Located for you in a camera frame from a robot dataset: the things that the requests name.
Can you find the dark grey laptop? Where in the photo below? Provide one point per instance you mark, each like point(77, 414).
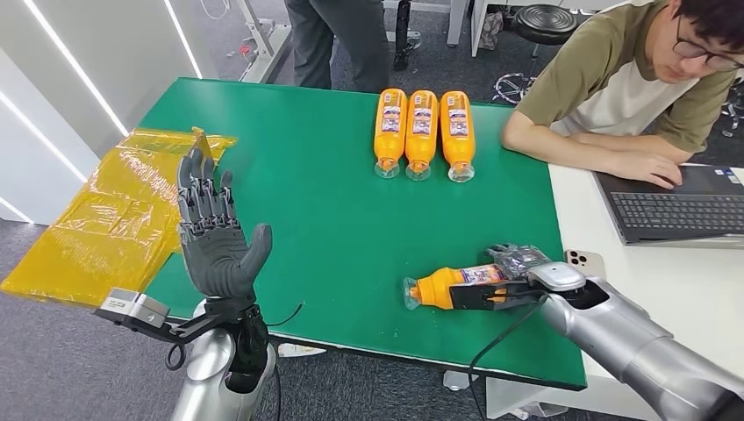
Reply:
point(674, 212)

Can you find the black round stool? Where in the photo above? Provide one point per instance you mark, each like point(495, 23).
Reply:
point(545, 23)

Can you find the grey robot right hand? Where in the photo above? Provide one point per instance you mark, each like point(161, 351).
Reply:
point(520, 258)

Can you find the orange juice bottle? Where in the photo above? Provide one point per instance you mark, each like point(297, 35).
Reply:
point(436, 287)
point(390, 128)
point(422, 131)
point(458, 131)

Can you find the beige smartphone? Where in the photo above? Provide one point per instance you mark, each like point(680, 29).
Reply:
point(584, 262)

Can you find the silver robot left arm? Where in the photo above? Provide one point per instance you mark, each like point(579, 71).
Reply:
point(206, 372)

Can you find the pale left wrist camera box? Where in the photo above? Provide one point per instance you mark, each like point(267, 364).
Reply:
point(131, 308)

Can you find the white gantry frame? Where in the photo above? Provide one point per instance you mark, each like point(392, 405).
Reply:
point(264, 46)

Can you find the yellow plastic bag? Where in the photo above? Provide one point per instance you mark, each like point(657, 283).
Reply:
point(104, 232)

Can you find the person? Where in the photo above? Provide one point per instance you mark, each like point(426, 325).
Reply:
point(610, 81)
point(343, 40)

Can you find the green table mat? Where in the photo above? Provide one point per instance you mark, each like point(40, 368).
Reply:
point(325, 232)

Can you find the mottled grey bag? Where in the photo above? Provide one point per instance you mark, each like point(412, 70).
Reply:
point(491, 32)

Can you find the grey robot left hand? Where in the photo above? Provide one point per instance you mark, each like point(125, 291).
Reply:
point(215, 261)

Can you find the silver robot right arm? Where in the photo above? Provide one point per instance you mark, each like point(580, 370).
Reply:
point(628, 337)

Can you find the white paper slip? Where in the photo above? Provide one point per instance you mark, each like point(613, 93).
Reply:
point(299, 350)

